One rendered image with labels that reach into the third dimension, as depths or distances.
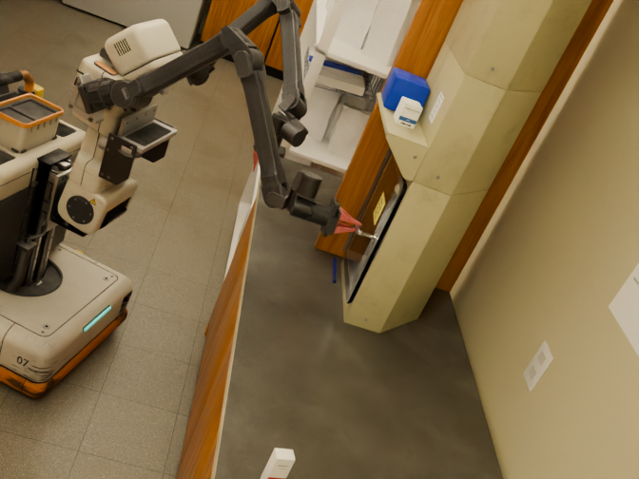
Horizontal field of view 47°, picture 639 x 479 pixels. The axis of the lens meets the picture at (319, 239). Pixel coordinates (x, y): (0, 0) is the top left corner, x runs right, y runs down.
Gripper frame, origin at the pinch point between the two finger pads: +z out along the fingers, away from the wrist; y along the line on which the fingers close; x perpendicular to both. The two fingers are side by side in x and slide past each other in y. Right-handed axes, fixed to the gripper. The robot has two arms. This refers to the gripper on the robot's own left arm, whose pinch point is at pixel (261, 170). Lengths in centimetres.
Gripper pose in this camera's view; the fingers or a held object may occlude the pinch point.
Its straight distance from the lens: 238.5
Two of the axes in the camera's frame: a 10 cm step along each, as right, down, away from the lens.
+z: -3.6, 8.2, 4.5
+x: 0.0, -4.8, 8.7
